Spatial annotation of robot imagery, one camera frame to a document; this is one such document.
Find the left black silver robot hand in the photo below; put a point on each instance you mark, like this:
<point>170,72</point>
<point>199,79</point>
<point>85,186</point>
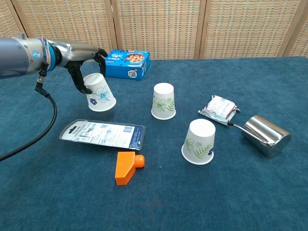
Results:
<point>77,51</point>

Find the white cup blue flower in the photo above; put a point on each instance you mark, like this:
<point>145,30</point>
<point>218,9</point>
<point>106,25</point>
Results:
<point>101,96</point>

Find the white cup green flower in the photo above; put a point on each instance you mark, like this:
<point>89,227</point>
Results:
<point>163,101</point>

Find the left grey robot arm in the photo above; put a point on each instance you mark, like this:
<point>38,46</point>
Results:
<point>16,57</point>

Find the blue cookie box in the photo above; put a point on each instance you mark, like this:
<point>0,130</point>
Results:
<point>130,65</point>

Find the woven wicker folding screen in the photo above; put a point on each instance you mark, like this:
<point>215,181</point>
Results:
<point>156,24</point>

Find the clear blister pack card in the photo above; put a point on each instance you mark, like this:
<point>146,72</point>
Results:
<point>103,134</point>

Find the orange plastic block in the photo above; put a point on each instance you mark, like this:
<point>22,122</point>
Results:
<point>125,168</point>

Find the dark blue carpet mat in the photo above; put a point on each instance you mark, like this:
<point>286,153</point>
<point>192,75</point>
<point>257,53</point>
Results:
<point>72,197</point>

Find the white cup green fern print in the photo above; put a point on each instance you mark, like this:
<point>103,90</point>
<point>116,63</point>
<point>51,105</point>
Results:
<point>199,142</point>

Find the white foil snack packet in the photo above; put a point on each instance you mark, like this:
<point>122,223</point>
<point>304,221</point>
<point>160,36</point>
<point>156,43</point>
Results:
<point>219,109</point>

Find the steel gooseneck pitcher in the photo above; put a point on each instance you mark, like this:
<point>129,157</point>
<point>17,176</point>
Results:
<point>267,136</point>

